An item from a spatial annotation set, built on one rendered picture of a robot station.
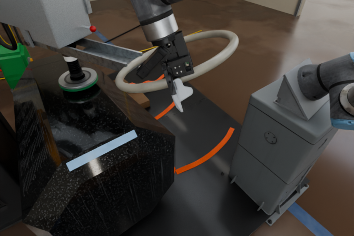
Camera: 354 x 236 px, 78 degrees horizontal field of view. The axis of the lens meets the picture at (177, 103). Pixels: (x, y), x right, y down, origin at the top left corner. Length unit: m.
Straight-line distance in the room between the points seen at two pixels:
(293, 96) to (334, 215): 1.10
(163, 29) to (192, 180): 1.46
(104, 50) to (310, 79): 1.02
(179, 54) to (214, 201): 1.37
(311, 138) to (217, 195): 0.88
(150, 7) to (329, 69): 0.90
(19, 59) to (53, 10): 1.79
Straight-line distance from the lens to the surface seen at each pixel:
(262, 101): 1.29
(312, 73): 1.25
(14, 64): 2.92
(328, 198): 2.14
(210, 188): 1.84
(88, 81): 1.35
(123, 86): 0.75
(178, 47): 0.60
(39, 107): 1.43
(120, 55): 1.13
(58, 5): 1.16
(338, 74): 1.18
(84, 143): 1.08
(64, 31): 1.19
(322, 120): 1.30
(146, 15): 0.56
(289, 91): 1.23
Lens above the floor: 1.62
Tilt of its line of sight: 40 degrees down
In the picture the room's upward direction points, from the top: straight up
